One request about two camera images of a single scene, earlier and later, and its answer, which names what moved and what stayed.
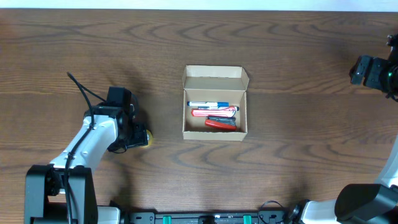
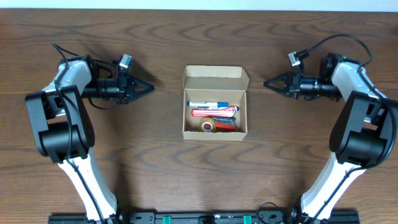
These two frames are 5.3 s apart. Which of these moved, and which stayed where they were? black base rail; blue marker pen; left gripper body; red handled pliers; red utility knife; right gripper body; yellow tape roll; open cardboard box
Moved: left gripper body; yellow tape roll; right gripper body
Stayed: open cardboard box; red utility knife; black base rail; red handled pliers; blue marker pen
